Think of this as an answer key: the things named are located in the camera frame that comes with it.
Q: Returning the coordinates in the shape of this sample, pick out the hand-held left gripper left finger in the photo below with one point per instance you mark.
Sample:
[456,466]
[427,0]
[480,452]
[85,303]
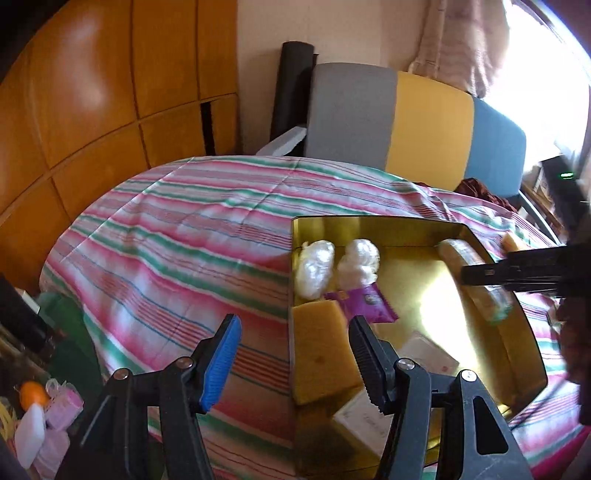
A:
[221,364]

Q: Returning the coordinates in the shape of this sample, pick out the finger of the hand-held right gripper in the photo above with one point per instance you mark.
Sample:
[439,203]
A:
[508,273]

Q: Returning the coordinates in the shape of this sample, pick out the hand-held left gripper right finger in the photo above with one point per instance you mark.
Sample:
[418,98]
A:
[369,369]

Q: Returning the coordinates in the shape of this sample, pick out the yellow sponge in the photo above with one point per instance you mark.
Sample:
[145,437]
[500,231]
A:
[323,350]
[512,241]

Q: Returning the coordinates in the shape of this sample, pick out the clear-wrapped cracker packet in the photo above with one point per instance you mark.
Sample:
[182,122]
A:
[461,254]

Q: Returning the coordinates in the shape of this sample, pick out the white pink packet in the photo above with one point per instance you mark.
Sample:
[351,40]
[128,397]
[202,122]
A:
[425,353]

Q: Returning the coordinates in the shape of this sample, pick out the purple snack packet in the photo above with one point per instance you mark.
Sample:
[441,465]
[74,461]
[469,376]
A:
[369,300]

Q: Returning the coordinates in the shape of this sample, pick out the gold tin box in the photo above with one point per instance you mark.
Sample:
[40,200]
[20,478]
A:
[461,332]

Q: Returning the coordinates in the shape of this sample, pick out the white plastic bag ball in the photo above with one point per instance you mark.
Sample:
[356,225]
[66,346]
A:
[358,263]
[315,267]

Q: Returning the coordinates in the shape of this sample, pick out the person's right hand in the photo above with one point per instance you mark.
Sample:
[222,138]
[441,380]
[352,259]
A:
[575,341]

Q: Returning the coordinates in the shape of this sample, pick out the wooden side desk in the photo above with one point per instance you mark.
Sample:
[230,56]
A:
[547,217]

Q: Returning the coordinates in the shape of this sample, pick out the maroon cloth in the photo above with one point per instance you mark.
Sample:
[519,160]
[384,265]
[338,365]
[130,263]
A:
[480,189]

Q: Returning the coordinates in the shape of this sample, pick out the striped pink green tablecloth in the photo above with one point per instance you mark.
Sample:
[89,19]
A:
[161,258]

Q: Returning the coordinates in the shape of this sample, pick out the green glass side table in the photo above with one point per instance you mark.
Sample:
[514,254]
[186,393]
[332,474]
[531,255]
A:
[69,332]

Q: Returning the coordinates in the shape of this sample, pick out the pink hair rollers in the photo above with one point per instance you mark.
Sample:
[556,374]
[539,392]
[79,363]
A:
[64,404]

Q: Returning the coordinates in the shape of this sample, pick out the grey yellow blue chair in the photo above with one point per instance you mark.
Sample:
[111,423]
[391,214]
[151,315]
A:
[434,129]

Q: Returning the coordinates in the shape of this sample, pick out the pink plastic bag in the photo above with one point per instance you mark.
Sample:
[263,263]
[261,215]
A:
[53,450]

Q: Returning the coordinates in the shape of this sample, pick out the orange fruit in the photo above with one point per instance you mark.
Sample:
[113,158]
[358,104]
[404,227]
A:
[33,395]

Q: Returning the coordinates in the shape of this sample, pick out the white plastic bottle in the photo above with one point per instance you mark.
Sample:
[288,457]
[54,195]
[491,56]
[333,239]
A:
[30,434]

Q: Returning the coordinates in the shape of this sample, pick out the pink patterned curtain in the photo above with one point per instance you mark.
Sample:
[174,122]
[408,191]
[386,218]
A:
[457,46]

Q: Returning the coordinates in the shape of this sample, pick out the black rolled mat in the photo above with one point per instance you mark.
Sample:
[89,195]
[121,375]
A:
[291,87]

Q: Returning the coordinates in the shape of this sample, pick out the wooden cabinet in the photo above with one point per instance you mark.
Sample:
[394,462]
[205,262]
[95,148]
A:
[92,92]

